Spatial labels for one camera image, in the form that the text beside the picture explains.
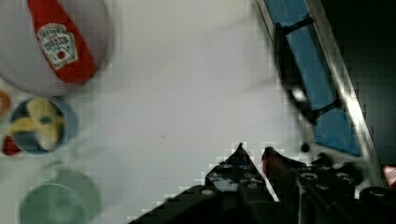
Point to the orange slice toy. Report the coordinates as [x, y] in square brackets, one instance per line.
[5, 103]

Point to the blue bowl with banana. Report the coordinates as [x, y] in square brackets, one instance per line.
[41, 125]

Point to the lilac round plate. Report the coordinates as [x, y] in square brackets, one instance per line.
[23, 64]

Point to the green mug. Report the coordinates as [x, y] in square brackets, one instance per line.
[62, 196]

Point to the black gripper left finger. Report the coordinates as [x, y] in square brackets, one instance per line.
[236, 170]

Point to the red ketchup bottle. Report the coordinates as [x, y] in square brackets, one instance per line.
[61, 42]

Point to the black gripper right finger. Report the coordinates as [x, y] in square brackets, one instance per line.
[282, 174]

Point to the black toaster oven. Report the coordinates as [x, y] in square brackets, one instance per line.
[358, 39]

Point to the blue oven door with handle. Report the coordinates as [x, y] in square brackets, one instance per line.
[314, 76]

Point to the small red tomato toy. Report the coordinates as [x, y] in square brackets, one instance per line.
[9, 148]

